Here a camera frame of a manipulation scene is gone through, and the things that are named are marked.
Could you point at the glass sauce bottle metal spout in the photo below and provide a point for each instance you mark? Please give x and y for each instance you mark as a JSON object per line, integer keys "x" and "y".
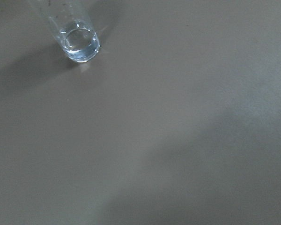
{"x": 71, "y": 27}

